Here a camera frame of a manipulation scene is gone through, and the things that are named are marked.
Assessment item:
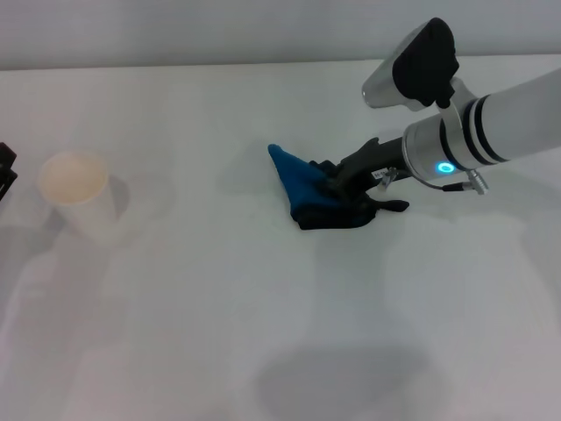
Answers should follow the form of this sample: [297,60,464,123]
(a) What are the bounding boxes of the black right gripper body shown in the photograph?
[331,137,409,197]

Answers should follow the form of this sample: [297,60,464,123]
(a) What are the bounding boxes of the blue rag with black edge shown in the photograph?
[266,142,411,232]

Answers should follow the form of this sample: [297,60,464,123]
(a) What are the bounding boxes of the white paper cup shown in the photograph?
[38,150,117,242]

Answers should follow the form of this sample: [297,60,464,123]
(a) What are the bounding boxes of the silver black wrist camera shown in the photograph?
[361,17,477,122]

